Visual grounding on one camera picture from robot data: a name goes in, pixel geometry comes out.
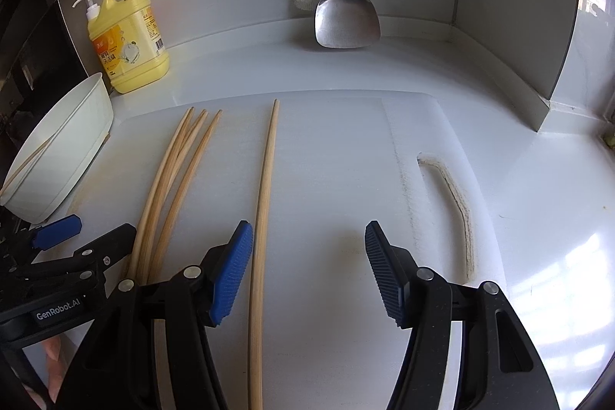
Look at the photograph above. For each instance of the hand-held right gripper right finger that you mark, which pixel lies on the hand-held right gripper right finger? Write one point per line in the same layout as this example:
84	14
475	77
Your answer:
384	275

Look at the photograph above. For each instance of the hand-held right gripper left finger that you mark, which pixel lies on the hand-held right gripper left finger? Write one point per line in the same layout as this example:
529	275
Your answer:
233	275

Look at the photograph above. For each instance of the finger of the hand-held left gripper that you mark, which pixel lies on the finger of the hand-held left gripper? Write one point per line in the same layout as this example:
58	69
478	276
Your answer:
57	228
113	242

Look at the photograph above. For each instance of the bundle of wooden chopsticks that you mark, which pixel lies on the bundle of wooden chopsticks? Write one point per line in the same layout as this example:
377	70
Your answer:
194	129

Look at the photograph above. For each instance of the white plastic cutting board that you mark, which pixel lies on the white plastic cutting board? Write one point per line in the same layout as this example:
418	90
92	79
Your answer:
336	179

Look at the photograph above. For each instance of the person's left hand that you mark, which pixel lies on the person's left hand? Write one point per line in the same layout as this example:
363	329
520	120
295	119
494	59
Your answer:
52	362

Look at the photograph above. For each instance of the white round basin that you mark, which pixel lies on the white round basin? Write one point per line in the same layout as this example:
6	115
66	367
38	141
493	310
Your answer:
62	150

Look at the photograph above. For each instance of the yellow dish soap pump bottle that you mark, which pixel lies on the yellow dish soap pump bottle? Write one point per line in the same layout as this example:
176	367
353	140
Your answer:
129	54

